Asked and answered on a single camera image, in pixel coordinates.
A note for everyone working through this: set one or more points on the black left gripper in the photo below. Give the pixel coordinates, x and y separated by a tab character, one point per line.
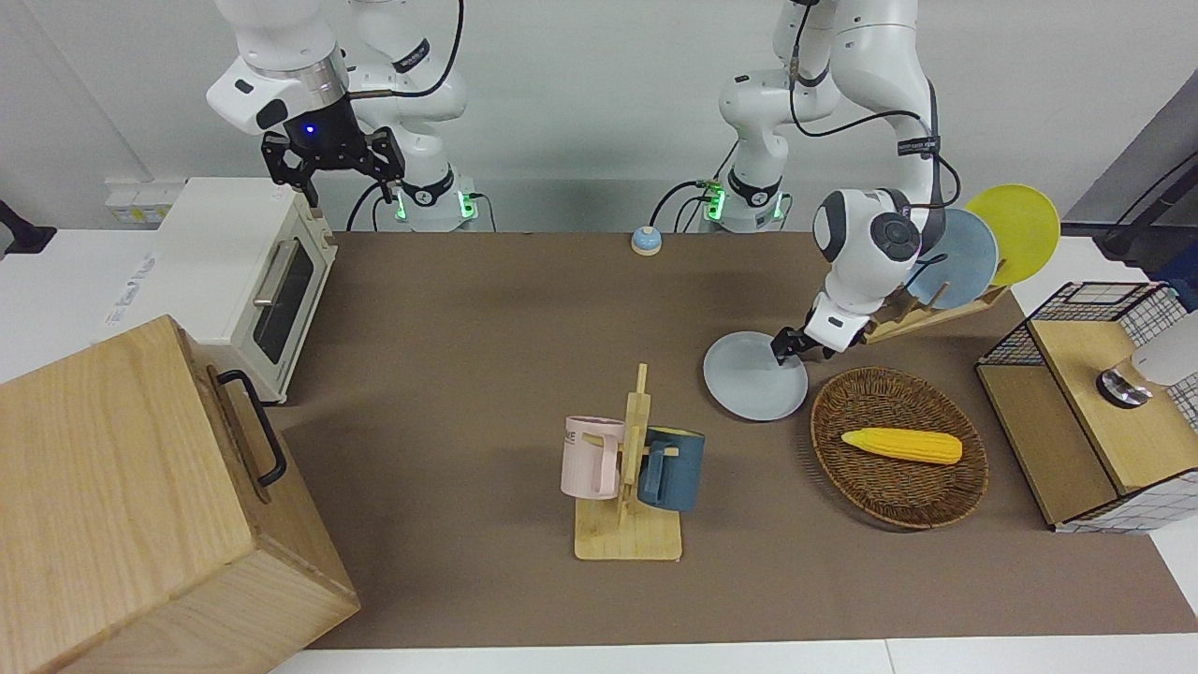
810	343

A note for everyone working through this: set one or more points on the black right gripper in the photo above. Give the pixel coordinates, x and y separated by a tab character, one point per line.
323	131

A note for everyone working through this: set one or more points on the gray round plate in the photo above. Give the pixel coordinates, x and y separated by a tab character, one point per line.
744	384

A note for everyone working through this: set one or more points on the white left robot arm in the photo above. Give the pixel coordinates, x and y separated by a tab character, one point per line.
870	56

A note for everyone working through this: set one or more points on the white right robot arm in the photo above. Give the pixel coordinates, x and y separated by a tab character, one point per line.
281	47

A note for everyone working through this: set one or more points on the wooden plate rack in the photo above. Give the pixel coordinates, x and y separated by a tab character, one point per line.
936	318

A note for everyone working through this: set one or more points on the light blue plate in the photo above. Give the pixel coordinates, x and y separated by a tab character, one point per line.
964	262

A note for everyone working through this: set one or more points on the yellow plate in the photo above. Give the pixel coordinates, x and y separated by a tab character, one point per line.
1025	229

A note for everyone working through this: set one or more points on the yellow corn cob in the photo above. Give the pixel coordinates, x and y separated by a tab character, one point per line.
903	446

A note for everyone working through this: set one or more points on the white toaster oven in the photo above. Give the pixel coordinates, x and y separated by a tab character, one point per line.
215	271

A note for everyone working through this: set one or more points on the brown wicker basket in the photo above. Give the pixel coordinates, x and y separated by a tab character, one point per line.
898	487

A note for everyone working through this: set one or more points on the dark blue mug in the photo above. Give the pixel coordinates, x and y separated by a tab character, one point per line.
676	468

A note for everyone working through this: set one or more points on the blue service bell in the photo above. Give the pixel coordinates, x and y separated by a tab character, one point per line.
647	241

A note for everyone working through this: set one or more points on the pink mug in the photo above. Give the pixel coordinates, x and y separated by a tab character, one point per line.
590	459

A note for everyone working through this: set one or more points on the wooden mug tree stand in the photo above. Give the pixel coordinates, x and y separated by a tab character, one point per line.
629	534

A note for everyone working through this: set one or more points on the brown table mat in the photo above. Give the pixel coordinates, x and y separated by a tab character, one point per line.
468	393

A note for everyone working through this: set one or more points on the grid-patterned wooden shelf box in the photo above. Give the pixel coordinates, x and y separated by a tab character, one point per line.
1095	440

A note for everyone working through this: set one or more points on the white wall socket strip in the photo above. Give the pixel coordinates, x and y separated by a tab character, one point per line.
140	201

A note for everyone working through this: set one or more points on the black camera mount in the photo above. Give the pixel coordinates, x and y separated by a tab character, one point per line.
19	234
1137	229

